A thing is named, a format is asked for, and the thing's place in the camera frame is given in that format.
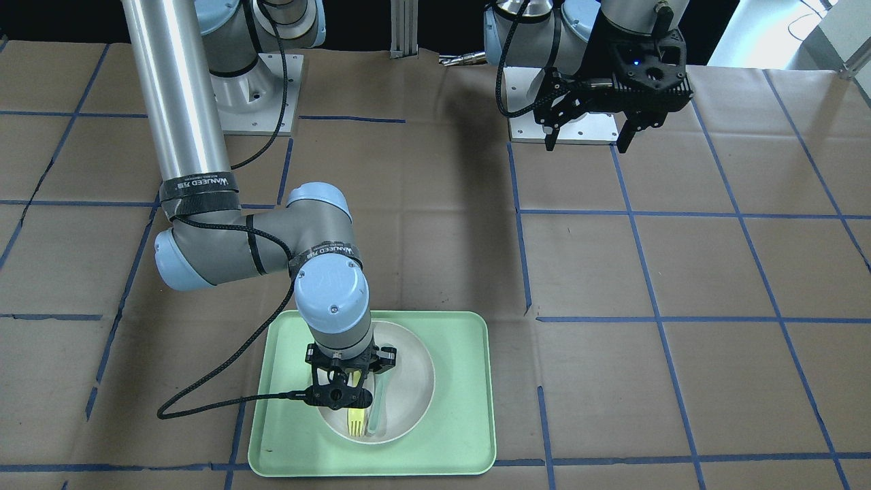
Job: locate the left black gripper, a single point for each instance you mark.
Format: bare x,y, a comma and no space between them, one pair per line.
599,60

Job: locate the white round plate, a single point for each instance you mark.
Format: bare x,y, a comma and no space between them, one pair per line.
410,390

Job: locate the yellow plastic fork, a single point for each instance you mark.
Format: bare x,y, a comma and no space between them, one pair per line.
356,417

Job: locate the pale green plastic spoon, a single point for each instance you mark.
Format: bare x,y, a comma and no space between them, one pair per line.
377,410

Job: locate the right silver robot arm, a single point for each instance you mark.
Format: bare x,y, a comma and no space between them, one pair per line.
211,241

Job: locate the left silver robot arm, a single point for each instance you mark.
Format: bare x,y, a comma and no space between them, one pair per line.
563,60

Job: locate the light green plastic tray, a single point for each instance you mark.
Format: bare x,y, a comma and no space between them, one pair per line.
455,437

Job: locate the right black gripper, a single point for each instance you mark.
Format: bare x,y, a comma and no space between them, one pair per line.
312,356

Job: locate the brown paper table cover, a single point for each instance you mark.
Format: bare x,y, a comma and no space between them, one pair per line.
693,313

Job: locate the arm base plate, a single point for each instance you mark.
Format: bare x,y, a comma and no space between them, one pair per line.
592,126
262,101

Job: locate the aluminium frame post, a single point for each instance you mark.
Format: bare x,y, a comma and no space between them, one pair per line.
403,29

